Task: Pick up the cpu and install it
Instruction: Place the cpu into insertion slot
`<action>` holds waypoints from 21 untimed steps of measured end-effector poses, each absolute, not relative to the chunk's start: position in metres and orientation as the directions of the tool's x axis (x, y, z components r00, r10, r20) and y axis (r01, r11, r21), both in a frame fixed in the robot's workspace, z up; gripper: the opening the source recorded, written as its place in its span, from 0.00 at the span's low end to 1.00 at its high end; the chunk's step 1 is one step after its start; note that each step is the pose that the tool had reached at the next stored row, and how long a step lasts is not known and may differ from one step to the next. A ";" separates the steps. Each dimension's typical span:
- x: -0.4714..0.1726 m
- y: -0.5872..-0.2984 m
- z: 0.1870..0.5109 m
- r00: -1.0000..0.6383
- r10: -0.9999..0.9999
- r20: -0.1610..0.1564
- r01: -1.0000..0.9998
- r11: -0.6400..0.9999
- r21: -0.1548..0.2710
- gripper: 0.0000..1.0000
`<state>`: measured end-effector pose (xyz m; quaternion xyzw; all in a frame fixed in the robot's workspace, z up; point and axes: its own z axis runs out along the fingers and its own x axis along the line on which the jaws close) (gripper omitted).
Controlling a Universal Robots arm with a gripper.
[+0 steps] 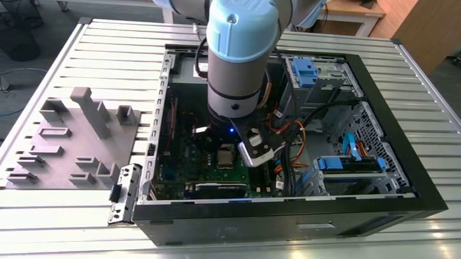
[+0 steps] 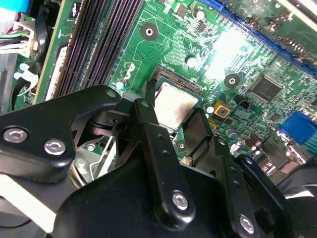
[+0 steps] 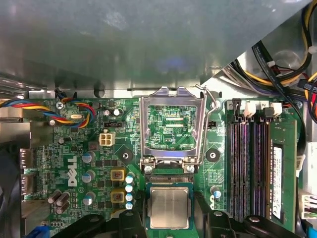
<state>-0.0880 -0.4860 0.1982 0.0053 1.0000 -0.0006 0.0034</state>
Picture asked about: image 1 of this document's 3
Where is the orange wire bundle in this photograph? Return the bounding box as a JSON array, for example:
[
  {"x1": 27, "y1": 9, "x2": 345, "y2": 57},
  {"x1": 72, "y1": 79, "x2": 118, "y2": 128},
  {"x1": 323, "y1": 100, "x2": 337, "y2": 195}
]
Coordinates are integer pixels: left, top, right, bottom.
[{"x1": 269, "y1": 120, "x2": 310, "y2": 175}]

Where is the grey metal drive cage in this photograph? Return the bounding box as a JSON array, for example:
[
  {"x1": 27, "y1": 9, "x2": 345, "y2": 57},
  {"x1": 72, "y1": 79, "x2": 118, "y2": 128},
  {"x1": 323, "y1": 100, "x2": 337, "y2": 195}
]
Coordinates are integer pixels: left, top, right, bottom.
[{"x1": 279, "y1": 57, "x2": 363, "y2": 130}]

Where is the thick black cable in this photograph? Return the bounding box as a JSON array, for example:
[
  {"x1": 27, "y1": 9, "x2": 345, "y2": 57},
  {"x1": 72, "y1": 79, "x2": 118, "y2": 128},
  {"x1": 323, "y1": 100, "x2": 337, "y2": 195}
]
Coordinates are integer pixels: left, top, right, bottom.
[{"x1": 279, "y1": 99, "x2": 363, "y2": 197}]

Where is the green RAM stick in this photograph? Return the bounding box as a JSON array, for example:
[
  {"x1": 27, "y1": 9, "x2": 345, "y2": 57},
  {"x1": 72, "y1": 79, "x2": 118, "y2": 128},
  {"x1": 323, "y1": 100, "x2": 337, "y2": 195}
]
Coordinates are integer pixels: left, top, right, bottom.
[{"x1": 259, "y1": 164, "x2": 274, "y2": 193}]

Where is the hard disk in blue carrier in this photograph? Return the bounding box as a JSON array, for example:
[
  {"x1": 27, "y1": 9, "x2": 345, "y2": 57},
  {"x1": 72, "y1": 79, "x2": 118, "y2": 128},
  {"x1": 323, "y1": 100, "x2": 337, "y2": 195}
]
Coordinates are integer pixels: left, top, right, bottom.
[{"x1": 313, "y1": 155, "x2": 386, "y2": 174}]

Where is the wooden desk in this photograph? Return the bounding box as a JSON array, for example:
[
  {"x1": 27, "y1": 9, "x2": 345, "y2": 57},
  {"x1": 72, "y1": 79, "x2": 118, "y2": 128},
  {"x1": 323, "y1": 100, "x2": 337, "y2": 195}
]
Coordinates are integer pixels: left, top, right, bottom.
[{"x1": 317, "y1": 0, "x2": 386, "y2": 37}]

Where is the black office chair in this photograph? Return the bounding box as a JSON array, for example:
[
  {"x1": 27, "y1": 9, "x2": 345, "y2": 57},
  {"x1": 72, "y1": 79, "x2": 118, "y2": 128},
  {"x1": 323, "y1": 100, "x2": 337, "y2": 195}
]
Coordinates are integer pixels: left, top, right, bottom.
[{"x1": 0, "y1": 0, "x2": 43, "y2": 62}]

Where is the blue plastic drive latch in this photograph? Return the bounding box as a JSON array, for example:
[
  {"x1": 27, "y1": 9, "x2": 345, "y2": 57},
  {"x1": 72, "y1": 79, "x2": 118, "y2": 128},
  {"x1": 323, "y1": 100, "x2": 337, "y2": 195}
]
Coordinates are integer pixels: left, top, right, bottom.
[{"x1": 293, "y1": 58, "x2": 319, "y2": 87}]

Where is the wooden cabinet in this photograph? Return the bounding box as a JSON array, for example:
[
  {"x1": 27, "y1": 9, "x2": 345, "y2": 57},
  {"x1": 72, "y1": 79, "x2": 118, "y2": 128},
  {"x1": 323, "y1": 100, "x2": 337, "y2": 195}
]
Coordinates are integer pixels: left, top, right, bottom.
[{"x1": 370, "y1": 0, "x2": 461, "y2": 78}]

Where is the brown braided cable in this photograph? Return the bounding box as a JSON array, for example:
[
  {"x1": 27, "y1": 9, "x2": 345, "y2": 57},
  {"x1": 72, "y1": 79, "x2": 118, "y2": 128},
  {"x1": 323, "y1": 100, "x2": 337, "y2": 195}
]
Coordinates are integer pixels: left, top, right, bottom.
[{"x1": 257, "y1": 75, "x2": 271, "y2": 108}]

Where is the hinged metal slot bracket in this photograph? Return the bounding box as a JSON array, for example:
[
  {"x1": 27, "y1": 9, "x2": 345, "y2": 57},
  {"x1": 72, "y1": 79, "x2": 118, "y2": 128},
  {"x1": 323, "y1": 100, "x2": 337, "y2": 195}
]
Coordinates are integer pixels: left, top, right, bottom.
[{"x1": 107, "y1": 163, "x2": 143, "y2": 226}]

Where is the pale blue flat cable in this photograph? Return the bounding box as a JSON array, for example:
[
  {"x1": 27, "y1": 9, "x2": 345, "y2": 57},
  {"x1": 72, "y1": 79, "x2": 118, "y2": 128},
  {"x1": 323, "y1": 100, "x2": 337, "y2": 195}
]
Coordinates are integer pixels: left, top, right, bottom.
[{"x1": 293, "y1": 172, "x2": 317, "y2": 197}]

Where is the pale blue teach pendant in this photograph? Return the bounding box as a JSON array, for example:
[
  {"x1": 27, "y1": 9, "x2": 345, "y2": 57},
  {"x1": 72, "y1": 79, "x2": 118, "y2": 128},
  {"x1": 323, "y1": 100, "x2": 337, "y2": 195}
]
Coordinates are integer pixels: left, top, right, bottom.
[{"x1": 287, "y1": 0, "x2": 329, "y2": 28}]

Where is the grey power supply unit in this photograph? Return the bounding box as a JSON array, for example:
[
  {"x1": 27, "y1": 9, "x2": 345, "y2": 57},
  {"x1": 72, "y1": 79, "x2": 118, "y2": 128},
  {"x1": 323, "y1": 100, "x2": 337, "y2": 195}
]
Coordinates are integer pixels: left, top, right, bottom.
[{"x1": 168, "y1": 57, "x2": 210, "y2": 119}]

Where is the black camera cable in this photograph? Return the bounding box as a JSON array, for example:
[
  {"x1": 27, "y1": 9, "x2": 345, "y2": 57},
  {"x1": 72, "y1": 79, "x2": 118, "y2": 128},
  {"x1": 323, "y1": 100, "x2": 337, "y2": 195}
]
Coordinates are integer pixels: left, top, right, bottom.
[{"x1": 192, "y1": 37, "x2": 210, "y2": 80}]

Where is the grey parts rack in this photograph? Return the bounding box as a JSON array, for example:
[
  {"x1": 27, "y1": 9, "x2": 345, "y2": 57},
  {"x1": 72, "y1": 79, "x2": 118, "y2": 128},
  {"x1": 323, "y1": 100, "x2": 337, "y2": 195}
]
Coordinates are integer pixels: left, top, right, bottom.
[{"x1": 5, "y1": 86, "x2": 143, "y2": 191}]

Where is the green motherboard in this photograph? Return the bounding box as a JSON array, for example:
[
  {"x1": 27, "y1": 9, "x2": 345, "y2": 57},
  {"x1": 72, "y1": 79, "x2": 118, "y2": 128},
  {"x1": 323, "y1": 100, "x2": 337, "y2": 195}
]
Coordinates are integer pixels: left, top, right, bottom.
[{"x1": 154, "y1": 118, "x2": 285, "y2": 200}]

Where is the black PC case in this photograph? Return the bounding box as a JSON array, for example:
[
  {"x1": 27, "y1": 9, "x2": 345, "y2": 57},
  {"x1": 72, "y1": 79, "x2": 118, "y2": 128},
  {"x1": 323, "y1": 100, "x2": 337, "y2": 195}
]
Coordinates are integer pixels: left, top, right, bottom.
[{"x1": 131, "y1": 43, "x2": 449, "y2": 246}]

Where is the blue flat data cable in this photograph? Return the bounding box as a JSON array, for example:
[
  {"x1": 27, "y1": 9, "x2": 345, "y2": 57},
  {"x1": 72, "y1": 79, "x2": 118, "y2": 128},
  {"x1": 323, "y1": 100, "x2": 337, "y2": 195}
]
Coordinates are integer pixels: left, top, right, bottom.
[{"x1": 342, "y1": 132, "x2": 363, "y2": 161}]

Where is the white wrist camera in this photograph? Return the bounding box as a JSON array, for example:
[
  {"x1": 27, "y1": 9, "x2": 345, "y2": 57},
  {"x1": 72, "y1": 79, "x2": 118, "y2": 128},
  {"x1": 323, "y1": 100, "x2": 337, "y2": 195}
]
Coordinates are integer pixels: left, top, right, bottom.
[{"x1": 230, "y1": 118, "x2": 285, "y2": 168}]

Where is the black graphics card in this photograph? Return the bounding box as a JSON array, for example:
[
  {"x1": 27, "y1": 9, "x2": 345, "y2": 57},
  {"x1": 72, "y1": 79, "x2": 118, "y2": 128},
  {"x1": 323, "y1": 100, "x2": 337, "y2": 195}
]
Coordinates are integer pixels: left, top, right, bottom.
[{"x1": 187, "y1": 182, "x2": 250, "y2": 200}]

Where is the silver CPU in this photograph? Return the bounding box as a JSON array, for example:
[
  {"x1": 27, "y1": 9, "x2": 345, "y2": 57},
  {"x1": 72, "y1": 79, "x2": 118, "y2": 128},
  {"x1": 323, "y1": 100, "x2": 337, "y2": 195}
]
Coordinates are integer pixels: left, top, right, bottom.
[{"x1": 218, "y1": 144, "x2": 235, "y2": 166}]

